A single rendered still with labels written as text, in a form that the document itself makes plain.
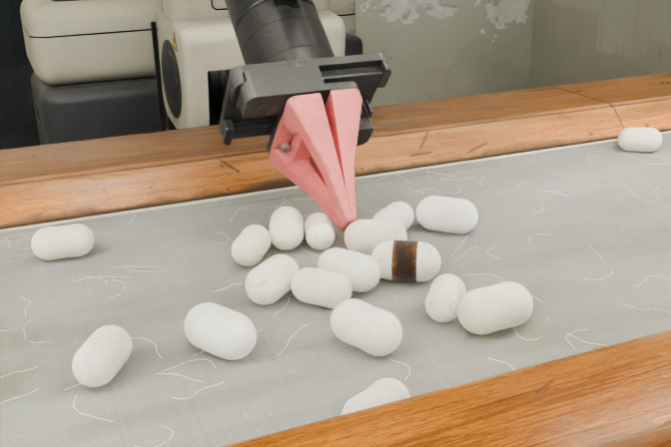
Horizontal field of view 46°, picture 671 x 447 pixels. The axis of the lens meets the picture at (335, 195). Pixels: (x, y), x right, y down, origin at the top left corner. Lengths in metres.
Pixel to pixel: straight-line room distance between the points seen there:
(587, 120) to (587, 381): 0.43
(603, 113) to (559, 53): 2.22
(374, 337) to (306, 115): 0.16
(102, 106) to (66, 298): 0.87
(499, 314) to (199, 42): 0.70
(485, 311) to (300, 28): 0.23
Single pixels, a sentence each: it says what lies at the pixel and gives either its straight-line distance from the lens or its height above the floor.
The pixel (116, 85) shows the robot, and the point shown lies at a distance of 1.30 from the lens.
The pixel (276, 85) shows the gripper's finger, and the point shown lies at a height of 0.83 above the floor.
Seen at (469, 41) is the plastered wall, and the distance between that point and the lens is 2.91.
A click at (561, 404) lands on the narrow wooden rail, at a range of 0.29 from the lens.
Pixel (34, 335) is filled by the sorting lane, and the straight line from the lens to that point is 0.41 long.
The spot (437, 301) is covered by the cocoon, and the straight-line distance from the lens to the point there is 0.38.
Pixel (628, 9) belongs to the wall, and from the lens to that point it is 2.69.
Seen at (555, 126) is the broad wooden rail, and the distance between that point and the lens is 0.69.
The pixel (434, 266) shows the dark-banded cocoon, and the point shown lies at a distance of 0.42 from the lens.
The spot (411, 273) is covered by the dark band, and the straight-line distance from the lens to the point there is 0.42.
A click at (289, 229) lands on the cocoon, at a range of 0.46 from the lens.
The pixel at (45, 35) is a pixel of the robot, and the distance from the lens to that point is 1.27.
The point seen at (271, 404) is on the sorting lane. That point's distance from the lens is 0.33.
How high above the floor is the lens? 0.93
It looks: 20 degrees down
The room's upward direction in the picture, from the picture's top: 1 degrees counter-clockwise
